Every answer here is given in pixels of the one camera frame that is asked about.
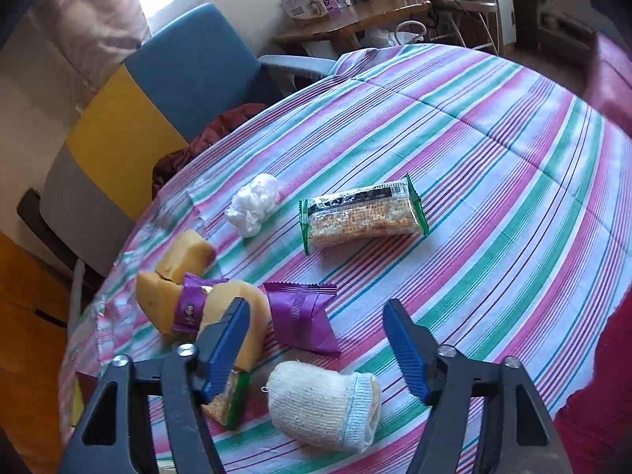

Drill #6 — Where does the purple snack packet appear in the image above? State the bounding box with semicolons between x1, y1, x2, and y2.
171;273;227;334
263;281;340;355

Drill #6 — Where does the large cracker packet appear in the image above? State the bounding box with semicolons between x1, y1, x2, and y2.
299;175;429;255

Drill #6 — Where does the small cracker packet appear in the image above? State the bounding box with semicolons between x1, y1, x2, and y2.
201;370;251;430

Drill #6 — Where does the yellow sponge near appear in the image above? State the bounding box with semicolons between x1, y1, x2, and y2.
136;272;271;371

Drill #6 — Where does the yellow sponge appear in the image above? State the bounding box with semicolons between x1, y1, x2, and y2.
155;229;215;285
136;272;271;371

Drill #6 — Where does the beige rolled sock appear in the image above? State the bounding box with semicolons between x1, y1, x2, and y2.
265;361;381;454

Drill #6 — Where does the yellow sponge far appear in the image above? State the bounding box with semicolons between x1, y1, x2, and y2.
155;229;215;285

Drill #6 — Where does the red blanket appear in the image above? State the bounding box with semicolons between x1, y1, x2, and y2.
554;33;631;473

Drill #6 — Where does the wooden wardrobe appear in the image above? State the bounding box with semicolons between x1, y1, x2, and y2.
1;235;70;473

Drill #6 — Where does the white tissue ball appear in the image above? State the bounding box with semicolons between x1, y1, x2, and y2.
224;173;281;239

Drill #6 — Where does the striped bed sheet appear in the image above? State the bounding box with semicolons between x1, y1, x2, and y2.
59;44;631;473

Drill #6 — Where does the dark red cloth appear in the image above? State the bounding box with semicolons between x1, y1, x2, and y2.
152;103;267;198

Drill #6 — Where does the tricolour headboard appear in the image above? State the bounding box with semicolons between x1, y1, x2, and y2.
39;3;282;276

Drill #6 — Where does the wooden desk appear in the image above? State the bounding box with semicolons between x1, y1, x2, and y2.
272;0;431;53

